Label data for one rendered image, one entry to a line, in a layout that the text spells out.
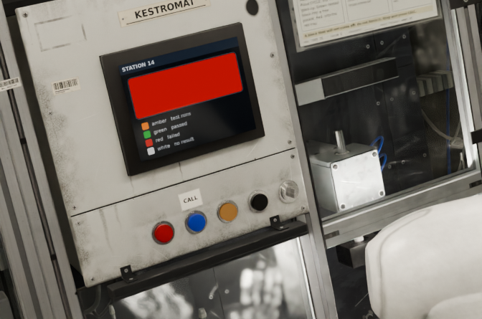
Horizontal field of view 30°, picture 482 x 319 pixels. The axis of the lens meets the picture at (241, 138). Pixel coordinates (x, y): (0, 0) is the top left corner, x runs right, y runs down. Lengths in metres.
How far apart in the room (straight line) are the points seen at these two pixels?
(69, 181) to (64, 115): 0.11
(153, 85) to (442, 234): 0.62
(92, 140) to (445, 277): 0.68
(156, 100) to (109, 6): 0.17
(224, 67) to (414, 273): 0.63
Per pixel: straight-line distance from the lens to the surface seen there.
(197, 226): 1.53
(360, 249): 1.92
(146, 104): 1.45
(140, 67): 1.45
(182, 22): 1.50
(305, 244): 1.64
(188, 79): 1.48
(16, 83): 1.44
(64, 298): 1.51
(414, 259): 1.00
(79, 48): 1.45
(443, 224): 1.01
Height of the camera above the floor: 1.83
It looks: 11 degrees down
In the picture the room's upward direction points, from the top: 12 degrees counter-clockwise
